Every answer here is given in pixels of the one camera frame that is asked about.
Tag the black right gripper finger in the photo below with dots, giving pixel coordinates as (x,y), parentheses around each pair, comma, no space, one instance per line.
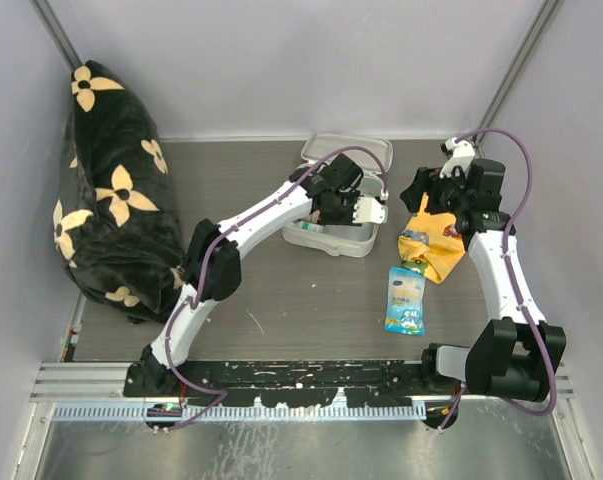
(412,197)
(422,180)

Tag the blue cooling patch pouch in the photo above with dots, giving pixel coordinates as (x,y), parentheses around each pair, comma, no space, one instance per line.
(404,313)

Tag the white bottle green label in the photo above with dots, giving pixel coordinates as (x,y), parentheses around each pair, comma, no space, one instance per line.
(310,227)

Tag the yellow cartoon cloth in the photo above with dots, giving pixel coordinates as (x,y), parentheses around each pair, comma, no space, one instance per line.
(430,245)

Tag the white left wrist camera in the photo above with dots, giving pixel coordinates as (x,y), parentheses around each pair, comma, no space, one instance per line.
(368,209)

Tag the white slotted cable duct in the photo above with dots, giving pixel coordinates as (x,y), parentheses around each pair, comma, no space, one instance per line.
(171,412)

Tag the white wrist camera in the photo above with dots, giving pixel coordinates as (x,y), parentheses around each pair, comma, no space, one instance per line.
(459,155)
(368,209)

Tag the grey medicine kit case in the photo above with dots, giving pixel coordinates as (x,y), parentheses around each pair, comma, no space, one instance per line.
(373,158)

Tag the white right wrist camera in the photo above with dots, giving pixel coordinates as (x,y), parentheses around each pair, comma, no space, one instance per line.
(459,155)

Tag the black floral plush blanket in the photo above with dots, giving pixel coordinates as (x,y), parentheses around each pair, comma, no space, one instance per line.
(115,220)

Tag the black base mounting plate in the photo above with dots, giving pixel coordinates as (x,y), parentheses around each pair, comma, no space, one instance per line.
(375,383)

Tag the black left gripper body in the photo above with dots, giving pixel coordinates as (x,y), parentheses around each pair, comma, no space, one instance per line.
(341,210)

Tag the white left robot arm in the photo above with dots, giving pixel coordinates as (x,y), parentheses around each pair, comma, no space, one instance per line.
(213,270)

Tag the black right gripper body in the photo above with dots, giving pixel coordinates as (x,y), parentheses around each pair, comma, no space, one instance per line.
(449,195)

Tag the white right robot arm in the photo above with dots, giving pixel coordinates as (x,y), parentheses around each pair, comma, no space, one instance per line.
(517,355)

